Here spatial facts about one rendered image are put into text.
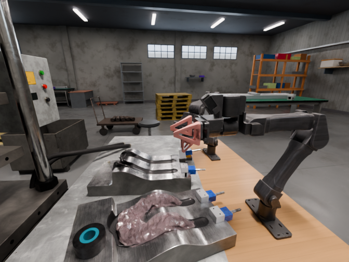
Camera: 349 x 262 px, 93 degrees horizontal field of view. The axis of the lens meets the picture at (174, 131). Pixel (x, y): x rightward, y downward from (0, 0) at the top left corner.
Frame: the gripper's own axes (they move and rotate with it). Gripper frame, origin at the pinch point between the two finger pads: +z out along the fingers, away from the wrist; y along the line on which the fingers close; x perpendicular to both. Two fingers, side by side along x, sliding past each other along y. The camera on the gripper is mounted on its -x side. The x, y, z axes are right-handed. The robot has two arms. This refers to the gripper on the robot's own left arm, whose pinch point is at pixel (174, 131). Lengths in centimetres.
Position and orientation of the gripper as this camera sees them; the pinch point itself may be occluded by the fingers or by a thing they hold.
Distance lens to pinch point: 50.2
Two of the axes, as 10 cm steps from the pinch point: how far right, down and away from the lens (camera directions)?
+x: 0.3, 9.5, 3.1
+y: 1.7, 3.0, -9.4
